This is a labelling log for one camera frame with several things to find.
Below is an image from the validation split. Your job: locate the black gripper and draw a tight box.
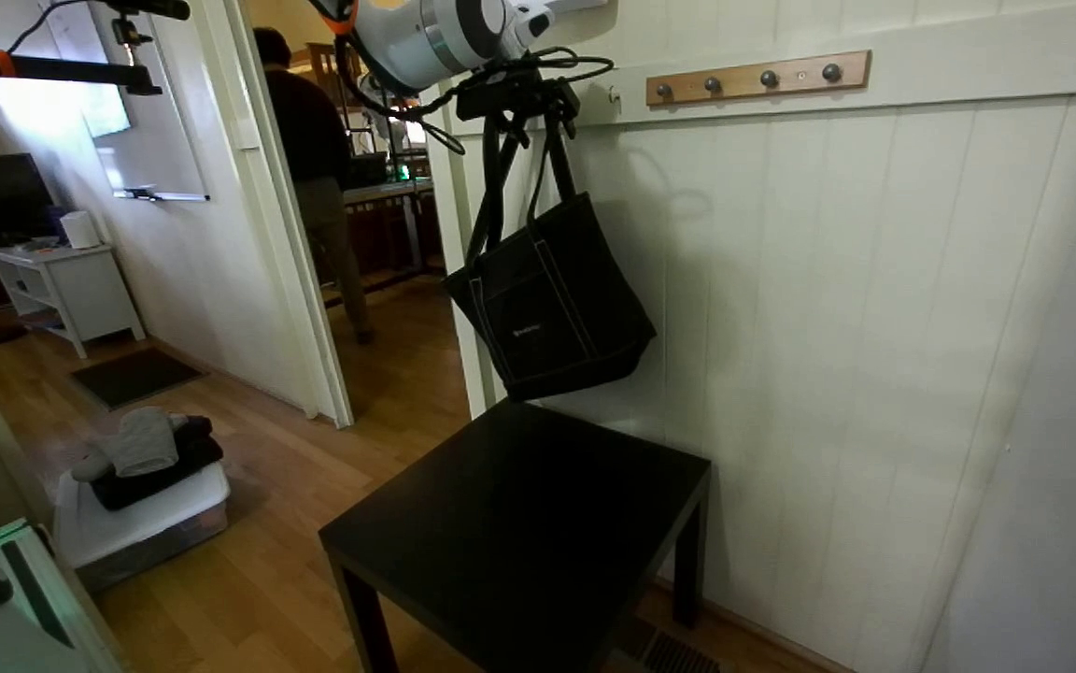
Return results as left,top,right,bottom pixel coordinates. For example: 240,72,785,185
454,57,590,141

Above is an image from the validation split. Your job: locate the small white box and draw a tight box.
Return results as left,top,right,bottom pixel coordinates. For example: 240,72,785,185
56,205,107,256

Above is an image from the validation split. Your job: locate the black tote bag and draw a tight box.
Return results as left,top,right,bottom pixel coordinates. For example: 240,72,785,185
442,96,661,405

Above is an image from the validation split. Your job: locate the black mounting bar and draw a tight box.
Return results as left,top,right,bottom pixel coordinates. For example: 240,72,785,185
0,46,165,96

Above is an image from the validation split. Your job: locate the white storage box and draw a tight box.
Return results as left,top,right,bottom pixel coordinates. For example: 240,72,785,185
46,461,235,595

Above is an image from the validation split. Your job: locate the black square side table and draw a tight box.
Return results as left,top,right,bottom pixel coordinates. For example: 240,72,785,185
317,398,714,673

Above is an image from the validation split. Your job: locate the white board on wall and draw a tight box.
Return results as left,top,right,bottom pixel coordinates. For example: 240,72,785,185
94,122,213,205

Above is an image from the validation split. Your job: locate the person in dark shirt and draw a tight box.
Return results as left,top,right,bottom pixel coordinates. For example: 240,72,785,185
250,25,382,352

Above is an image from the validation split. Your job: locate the black folded cloth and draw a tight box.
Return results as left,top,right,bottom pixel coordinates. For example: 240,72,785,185
84,410,229,517

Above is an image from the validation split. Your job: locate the dark doormat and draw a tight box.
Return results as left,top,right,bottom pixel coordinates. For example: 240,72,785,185
66,343,205,410

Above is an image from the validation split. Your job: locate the grey folded cloth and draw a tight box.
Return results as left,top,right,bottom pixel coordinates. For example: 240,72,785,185
71,406,185,482

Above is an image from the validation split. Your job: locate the wooden peg rack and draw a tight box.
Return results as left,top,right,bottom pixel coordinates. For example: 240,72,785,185
641,48,875,114

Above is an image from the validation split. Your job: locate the small white cabinet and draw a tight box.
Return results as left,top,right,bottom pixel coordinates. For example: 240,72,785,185
0,241,150,364

